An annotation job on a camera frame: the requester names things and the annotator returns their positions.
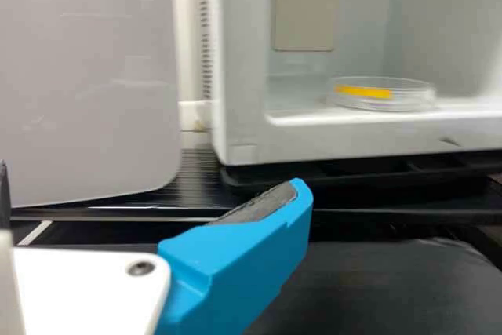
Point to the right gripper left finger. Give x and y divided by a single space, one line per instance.
4 201

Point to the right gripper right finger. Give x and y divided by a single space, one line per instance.
235 272

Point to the white incubator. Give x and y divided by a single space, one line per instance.
243 76

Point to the petri dish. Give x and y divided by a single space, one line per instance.
376 103

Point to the black platform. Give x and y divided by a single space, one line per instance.
274 188
196 178

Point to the white box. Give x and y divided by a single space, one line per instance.
78 76

